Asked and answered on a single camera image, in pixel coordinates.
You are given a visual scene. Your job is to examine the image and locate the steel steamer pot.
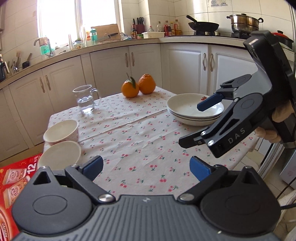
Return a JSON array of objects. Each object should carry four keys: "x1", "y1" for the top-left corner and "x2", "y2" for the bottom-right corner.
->
[{"x1": 226, "y1": 13, "x2": 264, "y2": 34}]

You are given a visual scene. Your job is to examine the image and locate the white kitchen cabinets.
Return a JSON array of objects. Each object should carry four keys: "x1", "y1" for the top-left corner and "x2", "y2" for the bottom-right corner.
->
[{"x1": 1, "y1": 42, "x2": 257, "y2": 160}]

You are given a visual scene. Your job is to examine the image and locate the knife block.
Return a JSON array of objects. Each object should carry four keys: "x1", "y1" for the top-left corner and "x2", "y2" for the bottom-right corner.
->
[{"x1": 133, "y1": 16, "x2": 145, "y2": 34}]

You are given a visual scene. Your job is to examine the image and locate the teal bottle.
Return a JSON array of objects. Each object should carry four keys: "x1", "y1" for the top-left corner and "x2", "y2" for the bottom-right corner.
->
[{"x1": 90, "y1": 29, "x2": 97, "y2": 45}]

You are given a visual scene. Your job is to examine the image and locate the white bowl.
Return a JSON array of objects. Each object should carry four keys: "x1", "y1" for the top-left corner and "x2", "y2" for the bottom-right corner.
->
[
  {"x1": 43, "y1": 120, "x2": 79, "y2": 146},
  {"x1": 37, "y1": 141, "x2": 82, "y2": 171}
]

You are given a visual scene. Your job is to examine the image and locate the wooden cutting board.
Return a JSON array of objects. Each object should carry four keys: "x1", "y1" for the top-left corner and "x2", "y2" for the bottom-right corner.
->
[{"x1": 92, "y1": 24, "x2": 121, "y2": 43}]

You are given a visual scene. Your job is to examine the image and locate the white plate with fruit print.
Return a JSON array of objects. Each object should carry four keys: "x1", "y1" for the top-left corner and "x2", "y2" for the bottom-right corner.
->
[{"x1": 166, "y1": 93, "x2": 224, "y2": 119}]

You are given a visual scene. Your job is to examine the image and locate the gloved right hand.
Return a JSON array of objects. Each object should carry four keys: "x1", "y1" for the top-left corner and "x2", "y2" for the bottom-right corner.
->
[{"x1": 254, "y1": 101, "x2": 295, "y2": 144}]

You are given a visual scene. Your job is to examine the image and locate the bumpy orange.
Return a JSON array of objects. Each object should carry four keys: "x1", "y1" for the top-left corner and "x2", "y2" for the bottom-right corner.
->
[{"x1": 138, "y1": 74, "x2": 156, "y2": 94}]

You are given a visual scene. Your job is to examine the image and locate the white plate on stack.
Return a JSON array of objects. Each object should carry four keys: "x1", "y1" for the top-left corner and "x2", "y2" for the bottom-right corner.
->
[{"x1": 168, "y1": 109, "x2": 222, "y2": 121}]

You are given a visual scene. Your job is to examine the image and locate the cherry print tablecloth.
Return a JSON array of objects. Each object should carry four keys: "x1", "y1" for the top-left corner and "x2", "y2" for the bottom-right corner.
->
[{"x1": 49, "y1": 88, "x2": 258, "y2": 197}]

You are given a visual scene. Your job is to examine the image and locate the clear glass mug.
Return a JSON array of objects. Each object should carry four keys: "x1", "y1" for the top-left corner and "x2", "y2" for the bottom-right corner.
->
[{"x1": 72, "y1": 84, "x2": 101, "y2": 114}]

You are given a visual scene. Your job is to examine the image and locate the faucet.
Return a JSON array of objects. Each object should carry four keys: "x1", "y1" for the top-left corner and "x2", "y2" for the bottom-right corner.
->
[{"x1": 34, "y1": 37, "x2": 54, "y2": 58}]

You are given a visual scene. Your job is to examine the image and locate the black wok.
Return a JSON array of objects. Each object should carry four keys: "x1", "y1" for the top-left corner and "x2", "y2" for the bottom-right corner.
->
[{"x1": 186, "y1": 15, "x2": 219, "y2": 33}]

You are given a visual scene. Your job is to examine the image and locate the orange with leaf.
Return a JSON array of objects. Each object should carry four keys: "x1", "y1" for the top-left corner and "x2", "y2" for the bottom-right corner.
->
[{"x1": 121, "y1": 74, "x2": 139, "y2": 98}]

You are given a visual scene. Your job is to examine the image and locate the white rectangular tray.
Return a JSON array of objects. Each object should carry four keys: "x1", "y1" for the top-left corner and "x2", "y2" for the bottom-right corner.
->
[{"x1": 143, "y1": 32, "x2": 165, "y2": 39}]

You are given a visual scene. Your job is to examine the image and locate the red milk tea box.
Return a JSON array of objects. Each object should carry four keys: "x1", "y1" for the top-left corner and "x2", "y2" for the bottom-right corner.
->
[{"x1": 0, "y1": 154, "x2": 41, "y2": 240}]

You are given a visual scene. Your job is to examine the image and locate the black pot red lid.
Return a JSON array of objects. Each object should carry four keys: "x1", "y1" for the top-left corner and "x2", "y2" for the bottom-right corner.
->
[{"x1": 273, "y1": 30, "x2": 293, "y2": 49}]

